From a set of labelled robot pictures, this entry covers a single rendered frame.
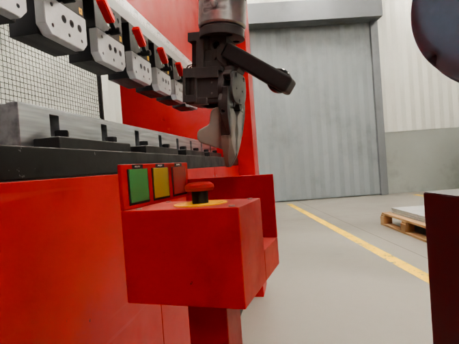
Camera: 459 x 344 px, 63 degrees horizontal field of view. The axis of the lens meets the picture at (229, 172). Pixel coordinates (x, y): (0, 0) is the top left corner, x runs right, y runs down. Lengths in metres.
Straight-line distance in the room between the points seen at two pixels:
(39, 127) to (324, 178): 7.52
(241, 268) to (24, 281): 0.29
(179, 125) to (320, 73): 6.11
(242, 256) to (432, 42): 0.29
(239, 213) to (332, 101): 7.84
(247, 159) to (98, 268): 1.72
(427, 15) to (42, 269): 0.54
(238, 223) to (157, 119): 2.09
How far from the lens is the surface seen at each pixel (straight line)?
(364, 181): 8.37
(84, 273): 0.69
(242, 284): 0.45
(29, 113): 0.79
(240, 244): 0.44
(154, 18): 1.48
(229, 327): 0.57
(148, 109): 2.52
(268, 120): 7.92
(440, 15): 0.37
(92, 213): 0.70
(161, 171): 0.59
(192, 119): 2.42
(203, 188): 0.49
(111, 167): 0.77
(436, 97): 9.17
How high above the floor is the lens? 0.83
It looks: 1 degrees down
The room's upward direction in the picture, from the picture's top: 4 degrees counter-clockwise
